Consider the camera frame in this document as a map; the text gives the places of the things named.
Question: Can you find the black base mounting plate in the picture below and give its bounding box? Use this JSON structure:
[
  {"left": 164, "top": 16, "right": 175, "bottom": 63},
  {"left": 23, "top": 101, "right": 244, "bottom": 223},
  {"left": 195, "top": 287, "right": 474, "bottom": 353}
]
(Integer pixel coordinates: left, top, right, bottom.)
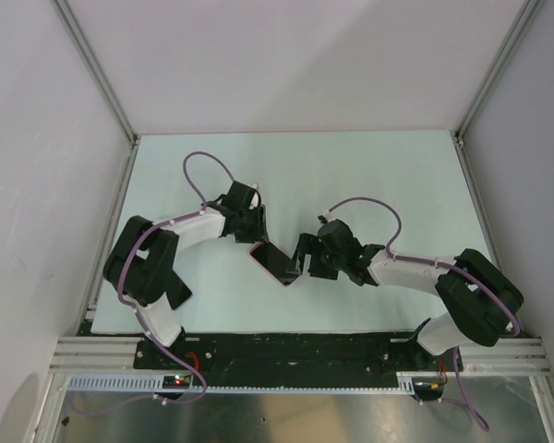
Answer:
[{"left": 133, "top": 332, "right": 463, "bottom": 387}]

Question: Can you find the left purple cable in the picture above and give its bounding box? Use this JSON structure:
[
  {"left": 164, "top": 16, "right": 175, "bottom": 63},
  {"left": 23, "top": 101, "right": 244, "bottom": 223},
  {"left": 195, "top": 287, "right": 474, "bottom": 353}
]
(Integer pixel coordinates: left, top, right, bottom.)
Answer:
[{"left": 68, "top": 151, "right": 259, "bottom": 416}]

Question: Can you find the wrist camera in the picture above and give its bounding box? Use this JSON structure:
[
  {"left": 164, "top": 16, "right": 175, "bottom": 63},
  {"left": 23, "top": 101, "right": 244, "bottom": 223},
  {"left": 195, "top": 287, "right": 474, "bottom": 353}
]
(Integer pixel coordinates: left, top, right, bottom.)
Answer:
[
  {"left": 318, "top": 210, "right": 332, "bottom": 224},
  {"left": 249, "top": 183, "right": 261, "bottom": 208}
]

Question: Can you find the black smartphone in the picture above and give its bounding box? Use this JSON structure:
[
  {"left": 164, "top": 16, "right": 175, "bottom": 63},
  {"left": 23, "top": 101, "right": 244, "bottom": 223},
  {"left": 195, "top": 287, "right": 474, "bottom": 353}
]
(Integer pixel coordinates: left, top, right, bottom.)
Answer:
[{"left": 251, "top": 242, "right": 304, "bottom": 283}]

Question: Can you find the right aluminium frame post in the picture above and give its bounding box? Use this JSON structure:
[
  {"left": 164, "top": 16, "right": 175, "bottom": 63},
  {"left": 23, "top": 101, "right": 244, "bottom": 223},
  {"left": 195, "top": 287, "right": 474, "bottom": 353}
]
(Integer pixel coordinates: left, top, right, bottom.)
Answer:
[{"left": 454, "top": 0, "right": 545, "bottom": 147}]

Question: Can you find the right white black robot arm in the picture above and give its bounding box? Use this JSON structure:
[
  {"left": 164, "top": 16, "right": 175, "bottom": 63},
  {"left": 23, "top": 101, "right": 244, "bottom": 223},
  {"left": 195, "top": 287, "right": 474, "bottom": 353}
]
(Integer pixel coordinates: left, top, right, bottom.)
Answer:
[{"left": 285, "top": 220, "right": 524, "bottom": 370}]

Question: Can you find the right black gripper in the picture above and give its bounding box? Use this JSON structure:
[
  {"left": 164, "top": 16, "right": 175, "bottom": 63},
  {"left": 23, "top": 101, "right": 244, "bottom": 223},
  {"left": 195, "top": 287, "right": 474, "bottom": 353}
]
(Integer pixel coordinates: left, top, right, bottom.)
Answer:
[{"left": 285, "top": 233, "right": 345, "bottom": 281}]

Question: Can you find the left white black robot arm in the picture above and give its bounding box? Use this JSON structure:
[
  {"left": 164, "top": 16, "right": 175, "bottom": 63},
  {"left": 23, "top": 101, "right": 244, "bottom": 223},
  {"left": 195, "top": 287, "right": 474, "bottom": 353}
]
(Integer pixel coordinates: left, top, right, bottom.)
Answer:
[{"left": 102, "top": 181, "right": 269, "bottom": 368}]

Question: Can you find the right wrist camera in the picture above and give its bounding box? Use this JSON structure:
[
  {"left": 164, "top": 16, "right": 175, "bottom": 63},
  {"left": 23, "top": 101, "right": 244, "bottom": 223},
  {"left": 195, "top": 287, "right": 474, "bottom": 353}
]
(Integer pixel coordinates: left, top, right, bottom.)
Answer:
[{"left": 318, "top": 210, "right": 332, "bottom": 224}]

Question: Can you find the pink phone case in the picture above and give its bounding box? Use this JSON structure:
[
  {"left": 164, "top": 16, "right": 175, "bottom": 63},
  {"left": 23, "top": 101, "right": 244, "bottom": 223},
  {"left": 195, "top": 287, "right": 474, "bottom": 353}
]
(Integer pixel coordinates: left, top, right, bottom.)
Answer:
[{"left": 247, "top": 240, "right": 306, "bottom": 291}]

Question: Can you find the left aluminium frame post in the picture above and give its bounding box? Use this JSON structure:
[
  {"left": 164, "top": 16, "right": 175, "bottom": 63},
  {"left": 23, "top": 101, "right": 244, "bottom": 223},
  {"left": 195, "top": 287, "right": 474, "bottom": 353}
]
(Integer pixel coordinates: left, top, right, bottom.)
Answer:
[{"left": 51, "top": 0, "right": 139, "bottom": 149}]

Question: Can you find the aluminium frame post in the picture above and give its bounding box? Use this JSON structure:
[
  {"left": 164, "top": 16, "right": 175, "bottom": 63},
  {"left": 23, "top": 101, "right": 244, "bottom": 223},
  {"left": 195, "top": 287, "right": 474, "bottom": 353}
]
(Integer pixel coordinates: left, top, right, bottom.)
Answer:
[
  {"left": 51, "top": 0, "right": 139, "bottom": 149},
  {"left": 454, "top": 0, "right": 545, "bottom": 147}
]

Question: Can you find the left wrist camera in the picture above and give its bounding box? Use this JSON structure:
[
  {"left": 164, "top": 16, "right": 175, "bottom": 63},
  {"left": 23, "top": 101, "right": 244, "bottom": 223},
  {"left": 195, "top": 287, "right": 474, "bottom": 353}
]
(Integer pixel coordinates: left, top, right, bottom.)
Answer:
[{"left": 249, "top": 183, "right": 261, "bottom": 208}]

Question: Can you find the grey slotted cable duct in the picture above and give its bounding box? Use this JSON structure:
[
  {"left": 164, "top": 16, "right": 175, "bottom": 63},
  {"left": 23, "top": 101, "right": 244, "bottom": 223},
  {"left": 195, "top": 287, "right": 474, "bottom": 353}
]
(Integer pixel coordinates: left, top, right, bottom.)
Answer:
[{"left": 67, "top": 374, "right": 424, "bottom": 395}]

